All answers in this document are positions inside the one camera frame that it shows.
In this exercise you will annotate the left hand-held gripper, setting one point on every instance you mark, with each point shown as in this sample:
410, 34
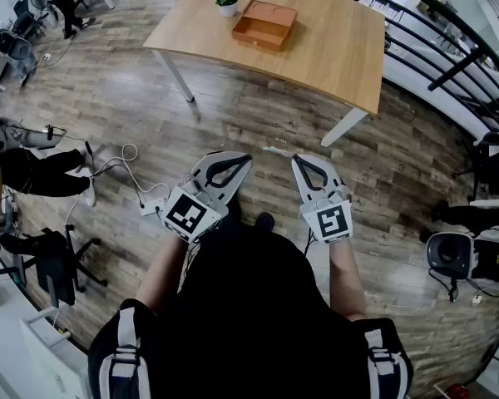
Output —
190, 216

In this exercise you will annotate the black office chair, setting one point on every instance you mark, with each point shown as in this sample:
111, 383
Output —
54, 264

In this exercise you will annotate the person's black shoe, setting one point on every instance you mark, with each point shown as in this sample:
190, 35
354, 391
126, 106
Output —
265, 222

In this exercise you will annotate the white power strip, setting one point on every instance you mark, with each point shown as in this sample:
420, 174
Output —
151, 207

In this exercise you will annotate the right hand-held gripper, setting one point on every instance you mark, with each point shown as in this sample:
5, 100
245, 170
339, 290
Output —
332, 222

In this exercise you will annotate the person's left forearm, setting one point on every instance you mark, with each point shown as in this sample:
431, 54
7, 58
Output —
162, 277

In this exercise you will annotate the person's right forearm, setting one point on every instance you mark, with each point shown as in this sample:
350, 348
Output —
345, 277

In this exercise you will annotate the white round appliance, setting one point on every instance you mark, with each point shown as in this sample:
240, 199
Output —
449, 256

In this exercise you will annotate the orange wooden tray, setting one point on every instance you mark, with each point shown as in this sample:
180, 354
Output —
266, 25

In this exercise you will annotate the white desk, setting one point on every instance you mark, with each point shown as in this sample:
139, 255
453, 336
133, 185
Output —
21, 347

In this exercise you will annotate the person's black shirt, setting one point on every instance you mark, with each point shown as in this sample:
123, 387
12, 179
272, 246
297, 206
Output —
249, 314

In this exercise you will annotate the black equipment case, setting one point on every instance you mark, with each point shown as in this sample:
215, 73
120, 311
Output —
497, 258

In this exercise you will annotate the black metal railing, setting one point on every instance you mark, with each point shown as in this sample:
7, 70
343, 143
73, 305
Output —
453, 73

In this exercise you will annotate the wooden table with white legs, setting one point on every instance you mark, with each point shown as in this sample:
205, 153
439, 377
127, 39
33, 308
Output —
328, 56

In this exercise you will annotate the grey office chair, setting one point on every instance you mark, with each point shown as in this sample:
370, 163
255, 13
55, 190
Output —
18, 54

